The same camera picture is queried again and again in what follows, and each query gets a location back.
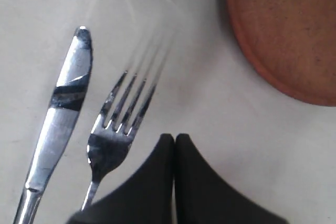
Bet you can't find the silver table knife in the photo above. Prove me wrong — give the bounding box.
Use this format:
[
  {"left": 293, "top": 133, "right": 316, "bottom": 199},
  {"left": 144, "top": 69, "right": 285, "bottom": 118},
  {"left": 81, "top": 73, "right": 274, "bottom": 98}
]
[{"left": 13, "top": 26, "right": 93, "bottom": 224}]

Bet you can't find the silver metal fork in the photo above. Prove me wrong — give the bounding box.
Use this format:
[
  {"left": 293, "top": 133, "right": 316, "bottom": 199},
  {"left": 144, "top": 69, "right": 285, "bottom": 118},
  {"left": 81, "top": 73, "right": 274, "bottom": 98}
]
[{"left": 80, "top": 31, "right": 175, "bottom": 211}]

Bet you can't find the brown wooden plate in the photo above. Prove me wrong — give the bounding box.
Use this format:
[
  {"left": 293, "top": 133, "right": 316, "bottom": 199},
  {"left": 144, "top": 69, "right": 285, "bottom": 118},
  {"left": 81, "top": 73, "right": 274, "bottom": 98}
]
[{"left": 226, "top": 0, "right": 335, "bottom": 106}]

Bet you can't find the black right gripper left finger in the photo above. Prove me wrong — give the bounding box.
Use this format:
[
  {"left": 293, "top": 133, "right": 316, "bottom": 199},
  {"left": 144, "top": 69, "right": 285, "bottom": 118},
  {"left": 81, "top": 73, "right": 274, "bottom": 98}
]
[{"left": 68, "top": 134, "right": 174, "bottom": 223}]

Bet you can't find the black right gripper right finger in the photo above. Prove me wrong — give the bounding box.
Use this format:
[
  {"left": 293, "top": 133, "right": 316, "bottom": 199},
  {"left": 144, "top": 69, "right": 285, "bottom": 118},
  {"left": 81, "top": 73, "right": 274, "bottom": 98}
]
[{"left": 174, "top": 134, "right": 287, "bottom": 223}]

